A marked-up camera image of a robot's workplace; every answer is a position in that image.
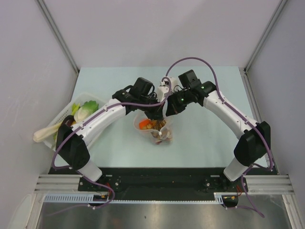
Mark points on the white slotted cable duct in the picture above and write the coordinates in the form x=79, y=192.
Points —
x=98, y=199

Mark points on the red watermelon slice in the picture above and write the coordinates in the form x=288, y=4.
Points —
x=162, y=136

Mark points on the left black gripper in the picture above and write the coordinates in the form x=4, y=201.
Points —
x=157, y=113

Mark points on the orange tangerine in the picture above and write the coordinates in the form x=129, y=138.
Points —
x=143, y=124

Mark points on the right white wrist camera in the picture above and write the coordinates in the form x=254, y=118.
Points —
x=170, y=81

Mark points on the white daikon radish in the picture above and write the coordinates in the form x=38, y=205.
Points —
x=44, y=133

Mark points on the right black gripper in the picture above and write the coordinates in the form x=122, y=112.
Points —
x=173, y=108

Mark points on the brown longan bunch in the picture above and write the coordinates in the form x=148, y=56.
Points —
x=156, y=124

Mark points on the purple eggplant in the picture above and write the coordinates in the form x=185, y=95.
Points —
x=68, y=120

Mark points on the polka dot zip bag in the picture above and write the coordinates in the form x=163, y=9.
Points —
x=148, y=132

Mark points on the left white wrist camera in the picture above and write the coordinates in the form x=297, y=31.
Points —
x=162, y=92

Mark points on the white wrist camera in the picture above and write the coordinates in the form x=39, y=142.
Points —
x=170, y=81
x=162, y=92

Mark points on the white green bok choy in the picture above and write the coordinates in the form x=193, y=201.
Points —
x=81, y=112

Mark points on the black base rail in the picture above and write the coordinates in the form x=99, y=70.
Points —
x=168, y=183

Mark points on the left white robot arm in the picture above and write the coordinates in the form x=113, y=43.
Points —
x=72, y=142

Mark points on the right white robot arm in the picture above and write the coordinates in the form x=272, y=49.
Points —
x=254, y=138

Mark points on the white plastic food tray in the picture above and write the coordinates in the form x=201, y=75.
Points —
x=50, y=142

